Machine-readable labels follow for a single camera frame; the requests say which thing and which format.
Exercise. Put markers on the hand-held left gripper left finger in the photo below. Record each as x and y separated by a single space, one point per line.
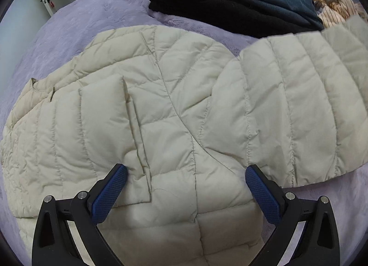
110 191

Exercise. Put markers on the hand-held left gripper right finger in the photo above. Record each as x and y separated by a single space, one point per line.
263 191

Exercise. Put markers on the beige quilted puffer jacket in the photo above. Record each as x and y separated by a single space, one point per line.
172 110

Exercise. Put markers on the purple embossed blanket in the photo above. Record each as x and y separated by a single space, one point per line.
86 15

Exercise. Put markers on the black folded garment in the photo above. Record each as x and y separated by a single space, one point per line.
215 10

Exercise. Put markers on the beige striped shirt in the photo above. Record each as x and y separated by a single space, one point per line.
333 10

